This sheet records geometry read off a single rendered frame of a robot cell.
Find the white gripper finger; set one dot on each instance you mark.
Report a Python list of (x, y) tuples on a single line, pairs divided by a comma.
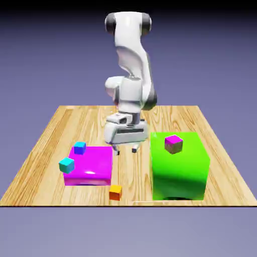
[(116, 150), (135, 148)]

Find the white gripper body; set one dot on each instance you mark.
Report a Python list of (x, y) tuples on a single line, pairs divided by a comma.
[(128, 135)]

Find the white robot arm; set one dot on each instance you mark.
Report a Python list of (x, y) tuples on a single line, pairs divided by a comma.
[(130, 50)]

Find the small blue cube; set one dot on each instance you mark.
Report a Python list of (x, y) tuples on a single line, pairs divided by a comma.
[(80, 148)]

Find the small magenta cube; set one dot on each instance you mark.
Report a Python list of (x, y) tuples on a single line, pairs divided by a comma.
[(173, 144)]

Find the small orange cube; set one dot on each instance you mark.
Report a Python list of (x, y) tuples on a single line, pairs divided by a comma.
[(115, 192)]

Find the small cyan cube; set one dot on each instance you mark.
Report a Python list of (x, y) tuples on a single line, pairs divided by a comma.
[(67, 165)]

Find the large magenta box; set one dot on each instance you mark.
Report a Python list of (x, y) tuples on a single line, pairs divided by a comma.
[(94, 162)]

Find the large green box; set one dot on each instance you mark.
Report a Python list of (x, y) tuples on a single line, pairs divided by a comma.
[(178, 168)]

